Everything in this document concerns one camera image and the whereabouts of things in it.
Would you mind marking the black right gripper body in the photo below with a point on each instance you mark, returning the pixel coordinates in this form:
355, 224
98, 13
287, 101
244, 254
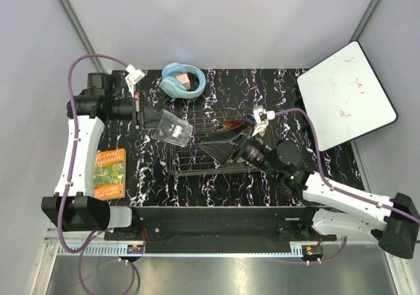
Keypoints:
243, 146

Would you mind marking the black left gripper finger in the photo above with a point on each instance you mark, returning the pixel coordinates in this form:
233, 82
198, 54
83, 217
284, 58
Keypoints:
151, 123
147, 108

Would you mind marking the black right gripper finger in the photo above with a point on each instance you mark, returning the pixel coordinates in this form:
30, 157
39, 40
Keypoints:
213, 138
224, 153

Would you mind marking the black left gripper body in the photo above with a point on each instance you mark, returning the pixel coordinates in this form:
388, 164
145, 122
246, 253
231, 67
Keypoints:
136, 110

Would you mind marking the red floral plate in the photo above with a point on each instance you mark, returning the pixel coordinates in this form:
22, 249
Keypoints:
231, 128

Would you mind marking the clear drinking glass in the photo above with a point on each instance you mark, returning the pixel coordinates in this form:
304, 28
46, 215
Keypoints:
173, 130

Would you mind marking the blue and red patterned bowl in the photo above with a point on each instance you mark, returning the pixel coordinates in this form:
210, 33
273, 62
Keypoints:
251, 119

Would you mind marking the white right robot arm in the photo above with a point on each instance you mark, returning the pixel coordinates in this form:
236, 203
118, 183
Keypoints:
392, 222

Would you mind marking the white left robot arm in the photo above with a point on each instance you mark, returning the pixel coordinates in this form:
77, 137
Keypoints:
73, 206

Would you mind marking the light blue headphones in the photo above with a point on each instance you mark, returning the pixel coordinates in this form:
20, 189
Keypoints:
174, 87

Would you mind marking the pink wooden cube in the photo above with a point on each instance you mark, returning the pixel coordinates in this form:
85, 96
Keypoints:
185, 81

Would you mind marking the orange children's book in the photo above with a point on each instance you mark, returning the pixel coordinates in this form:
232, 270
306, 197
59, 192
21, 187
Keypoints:
109, 174

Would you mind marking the white whiteboard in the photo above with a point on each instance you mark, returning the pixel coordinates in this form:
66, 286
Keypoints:
344, 97

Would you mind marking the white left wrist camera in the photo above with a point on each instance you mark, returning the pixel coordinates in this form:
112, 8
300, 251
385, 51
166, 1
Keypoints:
132, 77

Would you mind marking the metal wire dish rack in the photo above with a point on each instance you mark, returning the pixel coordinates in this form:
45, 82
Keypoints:
191, 159

